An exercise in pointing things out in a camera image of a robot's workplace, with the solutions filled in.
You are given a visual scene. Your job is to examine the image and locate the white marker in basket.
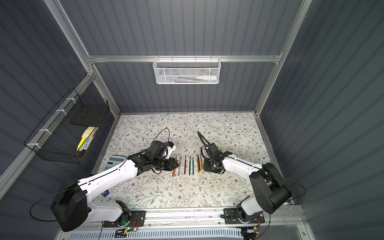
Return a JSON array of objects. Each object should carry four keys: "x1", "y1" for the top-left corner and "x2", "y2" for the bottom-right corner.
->
[{"x1": 196, "y1": 75, "x2": 218, "y2": 82}]

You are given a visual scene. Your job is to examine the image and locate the light blue calculator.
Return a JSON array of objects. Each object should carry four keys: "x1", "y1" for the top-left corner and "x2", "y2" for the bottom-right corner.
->
[{"x1": 104, "y1": 155, "x2": 127, "y2": 171}]

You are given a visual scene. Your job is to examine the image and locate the black wire mesh basket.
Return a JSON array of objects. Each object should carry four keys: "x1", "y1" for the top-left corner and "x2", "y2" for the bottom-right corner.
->
[{"x1": 25, "y1": 91, "x2": 110, "y2": 164}]

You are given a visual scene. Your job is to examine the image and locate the white wire mesh basket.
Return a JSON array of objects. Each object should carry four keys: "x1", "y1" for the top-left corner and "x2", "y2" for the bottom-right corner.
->
[{"x1": 153, "y1": 58, "x2": 222, "y2": 85}]

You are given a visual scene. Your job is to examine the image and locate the black notebook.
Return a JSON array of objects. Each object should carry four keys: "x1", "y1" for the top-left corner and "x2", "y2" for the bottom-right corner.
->
[{"x1": 70, "y1": 106, "x2": 106, "y2": 127}]

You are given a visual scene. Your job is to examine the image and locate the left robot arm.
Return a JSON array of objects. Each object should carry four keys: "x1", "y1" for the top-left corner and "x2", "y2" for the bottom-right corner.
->
[{"x1": 51, "y1": 141, "x2": 179, "y2": 232}]

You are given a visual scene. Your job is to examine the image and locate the blue stapler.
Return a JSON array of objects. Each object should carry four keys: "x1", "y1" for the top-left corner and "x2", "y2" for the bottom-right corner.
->
[{"x1": 102, "y1": 190, "x2": 110, "y2": 197}]

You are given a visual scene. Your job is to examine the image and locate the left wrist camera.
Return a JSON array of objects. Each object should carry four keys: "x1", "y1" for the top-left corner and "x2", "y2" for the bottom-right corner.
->
[{"x1": 166, "y1": 142, "x2": 176, "y2": 159}]

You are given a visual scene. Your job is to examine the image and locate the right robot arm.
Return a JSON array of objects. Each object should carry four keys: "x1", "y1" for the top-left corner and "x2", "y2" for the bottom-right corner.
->
[{"x1": 201, "y1": 143, "x2": 292, "y2": 216}]

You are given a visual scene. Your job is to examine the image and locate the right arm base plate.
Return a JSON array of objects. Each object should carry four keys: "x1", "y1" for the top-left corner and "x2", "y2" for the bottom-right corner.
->
[{"x1": 221, "y1": 208, "x2": 265, "y2": 225}]

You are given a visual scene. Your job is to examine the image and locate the yellow sticky notes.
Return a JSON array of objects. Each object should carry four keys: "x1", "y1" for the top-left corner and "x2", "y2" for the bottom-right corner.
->
[{"x1": 77, "y1": 127, "x2": 99, "y2": 151}]

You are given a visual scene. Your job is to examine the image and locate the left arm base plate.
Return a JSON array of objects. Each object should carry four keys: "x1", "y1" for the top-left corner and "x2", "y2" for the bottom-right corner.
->
[{"x1": 103, "y1": 211, "x2": 147, "y2": 228}]

